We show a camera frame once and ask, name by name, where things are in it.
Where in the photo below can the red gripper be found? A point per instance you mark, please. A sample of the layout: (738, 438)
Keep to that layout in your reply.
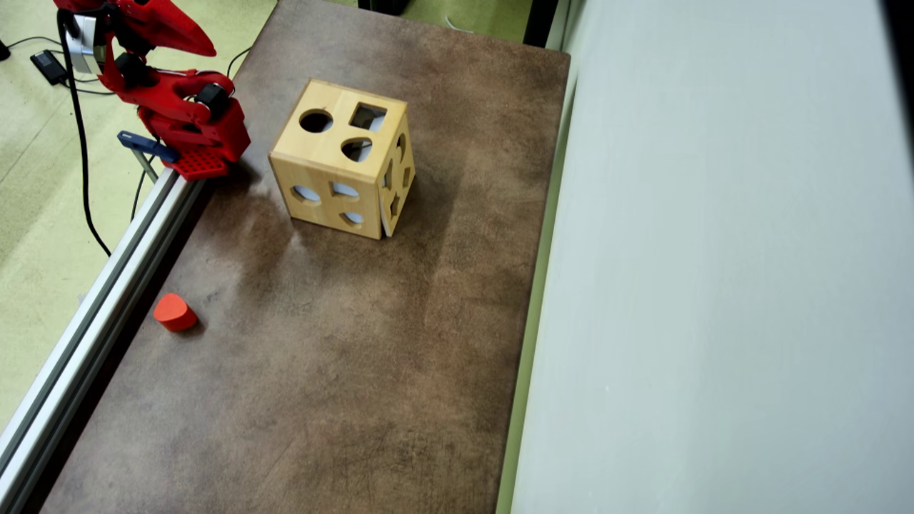
(166, 28)

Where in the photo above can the red robot arm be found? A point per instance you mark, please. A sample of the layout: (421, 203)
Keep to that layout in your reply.
(214, 132)

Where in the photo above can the wooden shape sorter box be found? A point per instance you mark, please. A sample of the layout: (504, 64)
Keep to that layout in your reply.
(335, 164)

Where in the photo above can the silver wrist webcam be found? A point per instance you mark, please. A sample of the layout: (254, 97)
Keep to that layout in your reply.
(84, 44)

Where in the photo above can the blue clamp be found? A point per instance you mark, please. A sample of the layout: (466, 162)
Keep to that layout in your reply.
(146, 145)

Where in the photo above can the black power adapter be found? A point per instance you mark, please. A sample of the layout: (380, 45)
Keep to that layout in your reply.
(48, 66)

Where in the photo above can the black object on floor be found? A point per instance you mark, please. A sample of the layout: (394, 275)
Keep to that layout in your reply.
(385, 5)

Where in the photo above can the orange rounded wooden block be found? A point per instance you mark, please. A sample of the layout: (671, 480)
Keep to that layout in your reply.
(173, 313)

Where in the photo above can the brown table mat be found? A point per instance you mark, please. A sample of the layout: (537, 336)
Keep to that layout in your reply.
(357, 371)

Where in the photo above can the aluminium profile rail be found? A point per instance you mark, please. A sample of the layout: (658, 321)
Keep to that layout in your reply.
(93, 307)

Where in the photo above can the dark furniture post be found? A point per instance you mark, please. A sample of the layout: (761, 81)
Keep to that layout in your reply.
(540, 21)

